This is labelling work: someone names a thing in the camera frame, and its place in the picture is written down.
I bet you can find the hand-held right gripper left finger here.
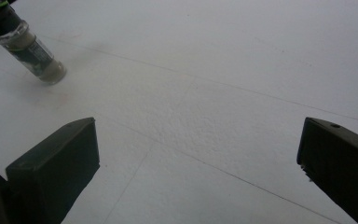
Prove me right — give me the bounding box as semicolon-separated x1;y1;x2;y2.
5;117;101;224

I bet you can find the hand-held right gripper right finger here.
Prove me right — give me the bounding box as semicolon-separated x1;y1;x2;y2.
296;117;358;224

